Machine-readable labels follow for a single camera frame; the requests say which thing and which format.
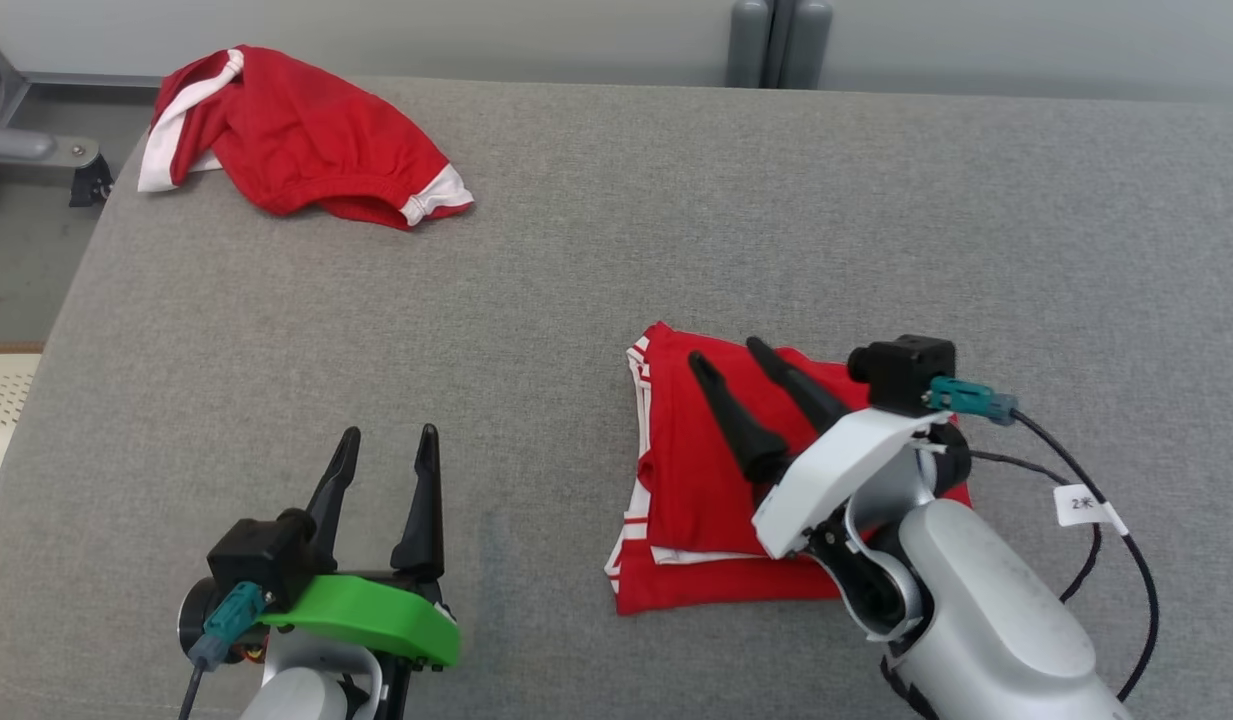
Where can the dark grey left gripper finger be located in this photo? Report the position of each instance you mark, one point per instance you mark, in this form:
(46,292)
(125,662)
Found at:
(331,510)
(424,520)

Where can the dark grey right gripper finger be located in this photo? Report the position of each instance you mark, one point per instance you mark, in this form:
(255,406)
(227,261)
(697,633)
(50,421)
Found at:
(801,385)
(741,425)

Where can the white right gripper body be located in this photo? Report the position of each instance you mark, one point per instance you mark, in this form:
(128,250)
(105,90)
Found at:
(836,465)

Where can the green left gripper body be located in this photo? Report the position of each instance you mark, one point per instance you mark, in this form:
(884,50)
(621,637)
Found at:
(376,610)

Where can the red numbered sports jersey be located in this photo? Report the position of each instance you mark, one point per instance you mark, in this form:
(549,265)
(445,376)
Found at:
(696,480)

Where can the red shorts with white stripe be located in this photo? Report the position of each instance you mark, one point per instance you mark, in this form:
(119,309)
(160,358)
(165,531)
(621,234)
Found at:
(296,140)

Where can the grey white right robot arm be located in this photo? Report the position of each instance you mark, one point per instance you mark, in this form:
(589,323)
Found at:
(986,610)

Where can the grey fabric sofa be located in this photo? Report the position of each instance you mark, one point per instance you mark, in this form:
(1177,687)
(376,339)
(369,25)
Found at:
(576,300)

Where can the cream perforated laundry basket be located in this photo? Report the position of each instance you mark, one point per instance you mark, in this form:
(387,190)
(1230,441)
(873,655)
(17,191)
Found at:
(1,420)

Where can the black caster wheel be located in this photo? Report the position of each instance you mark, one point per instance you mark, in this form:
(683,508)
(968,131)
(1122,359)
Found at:
(93,182)

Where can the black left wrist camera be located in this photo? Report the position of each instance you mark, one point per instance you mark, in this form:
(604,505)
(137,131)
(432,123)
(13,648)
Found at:
(256,555)

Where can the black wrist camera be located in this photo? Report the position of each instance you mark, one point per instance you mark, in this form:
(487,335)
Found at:
(906,370)
(256,555)

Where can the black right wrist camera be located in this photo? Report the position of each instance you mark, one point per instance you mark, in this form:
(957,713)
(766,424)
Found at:
(906,370)

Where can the teal right camera connector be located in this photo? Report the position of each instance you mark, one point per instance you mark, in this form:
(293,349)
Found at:
(971,398)

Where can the teal camera connector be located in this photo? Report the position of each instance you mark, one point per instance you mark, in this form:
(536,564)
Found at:
(226,625)
(971,398)

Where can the teal left camera connector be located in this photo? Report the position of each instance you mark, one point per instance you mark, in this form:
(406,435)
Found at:
(226,625)

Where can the grey metal partition post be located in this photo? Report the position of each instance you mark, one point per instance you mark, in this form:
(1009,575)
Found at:
(776,40)

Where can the grey metal frame bar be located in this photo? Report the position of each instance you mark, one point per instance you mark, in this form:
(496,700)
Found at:
(16,145)

